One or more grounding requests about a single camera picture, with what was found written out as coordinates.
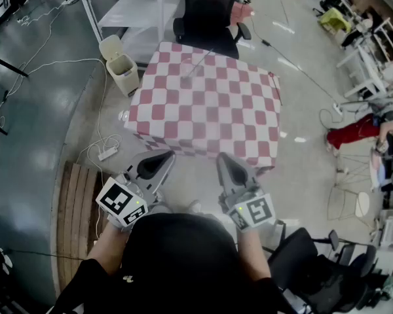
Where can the thin metal stirring rod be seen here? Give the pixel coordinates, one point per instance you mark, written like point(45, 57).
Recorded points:
point(201, 61)

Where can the wooden slat board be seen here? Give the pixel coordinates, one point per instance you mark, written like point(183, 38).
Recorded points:
point(77, 221)

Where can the person's white shoe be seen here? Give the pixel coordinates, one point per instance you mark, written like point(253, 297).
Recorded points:
point(159, 197)
point(195, 205)

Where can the thin rod with red tip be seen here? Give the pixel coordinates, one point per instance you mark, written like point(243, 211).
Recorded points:
point(275, 87)

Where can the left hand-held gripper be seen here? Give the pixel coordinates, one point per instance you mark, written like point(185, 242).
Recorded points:
point(121, 201)

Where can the black table frame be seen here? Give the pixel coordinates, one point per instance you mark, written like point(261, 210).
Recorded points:
point(6, 64)

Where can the red white checkered tablecloth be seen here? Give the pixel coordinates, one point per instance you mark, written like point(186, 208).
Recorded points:
point(209, 110)

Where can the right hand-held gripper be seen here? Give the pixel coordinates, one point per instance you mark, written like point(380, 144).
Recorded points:
point(253, 209)

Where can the beige trash bin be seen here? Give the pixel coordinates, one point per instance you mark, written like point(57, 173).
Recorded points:
point(122, 70)

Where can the white desk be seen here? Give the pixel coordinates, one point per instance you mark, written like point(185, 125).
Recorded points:
point(363, 70)

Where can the person's right forearm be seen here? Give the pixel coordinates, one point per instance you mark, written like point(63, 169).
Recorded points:
point(253, 254)

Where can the person's black shirt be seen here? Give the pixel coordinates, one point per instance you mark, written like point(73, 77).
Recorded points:
point(180, 267)

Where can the white metal shelf rack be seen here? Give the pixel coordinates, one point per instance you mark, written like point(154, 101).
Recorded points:
point(131, 8)

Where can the person's left forearm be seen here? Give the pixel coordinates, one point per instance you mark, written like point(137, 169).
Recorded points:
point(109, 247)

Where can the yellow-green chair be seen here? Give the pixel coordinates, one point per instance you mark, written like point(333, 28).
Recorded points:
point(334, 19)

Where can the red cloth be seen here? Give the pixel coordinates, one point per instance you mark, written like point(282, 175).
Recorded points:
point(242, 11)

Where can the black office chair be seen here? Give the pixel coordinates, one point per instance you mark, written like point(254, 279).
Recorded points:
point(321, 273)
point(209, 21)

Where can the white power strip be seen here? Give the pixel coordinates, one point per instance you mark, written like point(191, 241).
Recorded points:
point(107, 153)
point(338, 108)

